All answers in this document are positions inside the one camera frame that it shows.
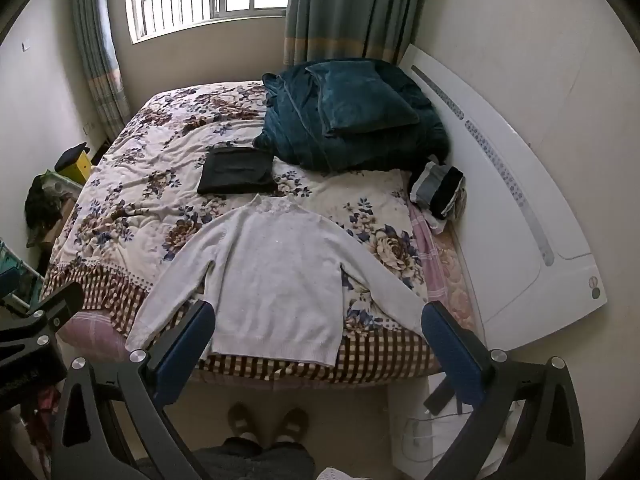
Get wide grey-green curtain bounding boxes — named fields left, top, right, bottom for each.
left=284, top=0, right=431, bottom=68

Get yellow box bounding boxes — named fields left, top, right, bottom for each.
left=62, top=152, right=93, bottom=183

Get narrow grey-green curtain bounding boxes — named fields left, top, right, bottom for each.
left=70, top=0, right=132, bottom=141

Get white bed headboard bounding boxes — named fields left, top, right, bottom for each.
left=400, top=44, right=610, bottom=351

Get grey black folded clothes stack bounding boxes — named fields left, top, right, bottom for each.
left=409, top=160, right=467, bottom=233

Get person's right slipper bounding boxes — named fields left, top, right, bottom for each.
left=272, top=407, right=310, bottom=443

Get white cable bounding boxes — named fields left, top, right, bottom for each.
left=400, top=410, right=476, bottom=456

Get person's slipper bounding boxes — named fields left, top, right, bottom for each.
left=227, top=402, right=261, bottom=443
left=272, top=407, right=310, bottom=443

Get green plastic rack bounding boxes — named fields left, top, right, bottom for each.
left=0, top=240, right=43, bottom=311

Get black garment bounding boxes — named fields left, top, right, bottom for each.
left=196, top=146, right=278, bottom=196

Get black hat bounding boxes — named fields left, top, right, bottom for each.
left=54, top=142, right=91, bottom=171

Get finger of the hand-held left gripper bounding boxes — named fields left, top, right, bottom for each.
left=0, top=281, right=85, bottom=361

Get reddish cloth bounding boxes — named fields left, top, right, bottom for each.
left=17, top=385, right=63, bottom=461

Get teal plush pillow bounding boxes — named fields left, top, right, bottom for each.
left=305, top=61, right=421, bottom=138

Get person's left slipper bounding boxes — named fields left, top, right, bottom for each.
left=227, top=402, right=261, bottom=443

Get teal plush blanket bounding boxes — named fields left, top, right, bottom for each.
left=252, top=57, right=448, bottom=173

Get black flat device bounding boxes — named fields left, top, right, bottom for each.
left=424, top=375, right=458, bottom=416

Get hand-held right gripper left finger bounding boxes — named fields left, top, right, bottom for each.
left=50, top=299, right=217, bottom=480

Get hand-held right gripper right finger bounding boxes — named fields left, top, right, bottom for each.
left=421, top=301, right=586, bottom=480

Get dark clothes pile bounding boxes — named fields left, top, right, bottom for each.
left=25, top=172, right=76, bottom=248

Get floral checked bed quilt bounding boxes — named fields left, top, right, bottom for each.
left=40, top=80, right=446, bottom=386

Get person's dark grey pants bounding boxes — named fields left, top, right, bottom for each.
left=192, top=437, right=316, bottom=480

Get white knit sweater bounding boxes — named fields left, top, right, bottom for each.
left=125, top=192, right=426, bottom=366

